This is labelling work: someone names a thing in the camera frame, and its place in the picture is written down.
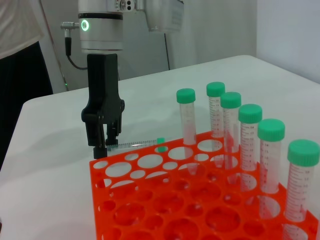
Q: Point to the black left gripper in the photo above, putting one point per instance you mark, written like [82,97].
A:
[102,87]

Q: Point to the green capped clear test tube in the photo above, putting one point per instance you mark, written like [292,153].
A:
[230,99]
[215,89]
[250,113]
[135,144]
[186,96]
[303,152]
[271,128]

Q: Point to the orange plastic test tube rack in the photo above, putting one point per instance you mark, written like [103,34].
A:
[140,191]

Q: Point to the person in white shirt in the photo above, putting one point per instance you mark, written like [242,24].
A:
[17,25]

